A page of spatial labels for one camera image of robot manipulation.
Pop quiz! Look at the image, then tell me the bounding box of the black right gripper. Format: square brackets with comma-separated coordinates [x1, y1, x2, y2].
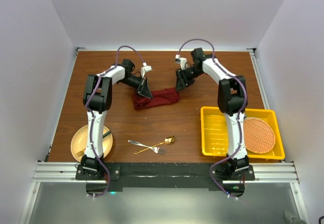
[175, 66, 205, 92]

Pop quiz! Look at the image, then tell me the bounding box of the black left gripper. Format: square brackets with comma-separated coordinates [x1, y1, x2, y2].
[118, 76, 152, 99]

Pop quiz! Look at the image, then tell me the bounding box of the dark red cloth napkin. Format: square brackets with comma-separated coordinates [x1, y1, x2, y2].
[132, 88, 180, 110]

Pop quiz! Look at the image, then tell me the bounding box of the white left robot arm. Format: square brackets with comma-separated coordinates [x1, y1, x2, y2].
[80, 59, 152, 179]

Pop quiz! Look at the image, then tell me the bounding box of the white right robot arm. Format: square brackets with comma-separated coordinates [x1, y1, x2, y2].
[175, 48, 249, 180]

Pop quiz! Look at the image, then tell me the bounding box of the gold spoon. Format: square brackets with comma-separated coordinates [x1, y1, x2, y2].
[134, 135, 176, 154]

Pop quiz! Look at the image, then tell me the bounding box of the yellow plastic tray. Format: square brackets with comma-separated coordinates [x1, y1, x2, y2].
[200, 106, 286, 160]

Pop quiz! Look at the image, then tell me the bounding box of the silver fork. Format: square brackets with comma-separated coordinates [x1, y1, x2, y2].
[128, 140, 166, 155]

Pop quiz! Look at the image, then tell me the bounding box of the cream round plate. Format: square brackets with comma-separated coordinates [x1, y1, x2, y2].
[70, 125, 113, 162]

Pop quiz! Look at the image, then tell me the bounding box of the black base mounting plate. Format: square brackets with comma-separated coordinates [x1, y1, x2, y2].
[75, 163, 255, 197]

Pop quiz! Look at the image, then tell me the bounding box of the orange woven round mat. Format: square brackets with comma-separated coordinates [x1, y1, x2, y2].
[244, 118, 275, 154]

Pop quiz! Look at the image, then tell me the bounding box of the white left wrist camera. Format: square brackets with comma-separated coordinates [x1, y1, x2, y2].
[140, 62, 152, 78]

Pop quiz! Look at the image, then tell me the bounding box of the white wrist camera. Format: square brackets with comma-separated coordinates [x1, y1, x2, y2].
[140, 62, 152, 78]
[175, 54, 189, 70]

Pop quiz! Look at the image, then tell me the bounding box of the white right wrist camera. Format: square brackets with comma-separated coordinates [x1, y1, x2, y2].
[175, 54, 189, 70]

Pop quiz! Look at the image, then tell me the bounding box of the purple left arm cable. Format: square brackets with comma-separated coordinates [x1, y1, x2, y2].
[84, 45, 147, 201]

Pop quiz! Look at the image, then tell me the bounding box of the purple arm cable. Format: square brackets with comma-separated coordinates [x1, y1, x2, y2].
[177, 39, 248, 200]
[84, 45, 147, 201]

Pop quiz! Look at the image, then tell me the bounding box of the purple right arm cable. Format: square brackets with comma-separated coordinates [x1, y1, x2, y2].
[177, 39, 248, 200]

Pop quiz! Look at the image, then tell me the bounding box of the aluminium right side rail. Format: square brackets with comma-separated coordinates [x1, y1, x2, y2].
[247, 49, 270, 109]

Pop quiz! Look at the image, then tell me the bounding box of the aluminium rail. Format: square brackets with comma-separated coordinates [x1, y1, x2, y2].
[247, 49, 270, 109]
[32, 162, 299, 183]

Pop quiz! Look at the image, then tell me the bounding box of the aluminium front rail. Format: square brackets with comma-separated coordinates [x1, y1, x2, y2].
[32, 162, 299, 183]

